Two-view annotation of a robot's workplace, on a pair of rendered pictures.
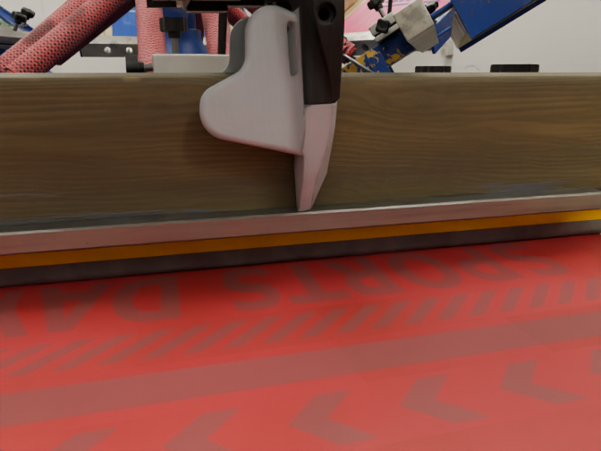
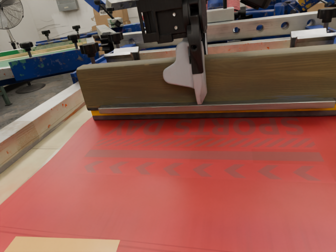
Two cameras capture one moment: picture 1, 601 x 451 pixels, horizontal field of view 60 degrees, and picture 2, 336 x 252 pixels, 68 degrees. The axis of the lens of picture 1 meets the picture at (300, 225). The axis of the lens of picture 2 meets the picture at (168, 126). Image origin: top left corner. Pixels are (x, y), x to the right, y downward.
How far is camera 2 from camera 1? 18 cm
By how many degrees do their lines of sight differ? 31
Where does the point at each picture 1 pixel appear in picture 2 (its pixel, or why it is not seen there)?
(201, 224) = (167, 107)
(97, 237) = (139, 110)
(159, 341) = (148, 141)
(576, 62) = not seen: outside the picture
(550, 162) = (309, 87)
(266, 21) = (181, 46)
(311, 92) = (193, 70)
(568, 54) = not seen: outside the picture
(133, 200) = (149, 99)
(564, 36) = not seen: outside the picture
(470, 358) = (225, 160)
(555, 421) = (228, 181)
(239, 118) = (174, 77)
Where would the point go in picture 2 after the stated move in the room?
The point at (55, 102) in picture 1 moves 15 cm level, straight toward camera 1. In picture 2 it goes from (127, 72) to (99, 113)
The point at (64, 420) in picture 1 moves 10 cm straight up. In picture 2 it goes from (120, 158) to (101, 87)
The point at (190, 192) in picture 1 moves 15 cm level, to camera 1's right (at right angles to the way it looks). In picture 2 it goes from (165, 97) to (267, 103)
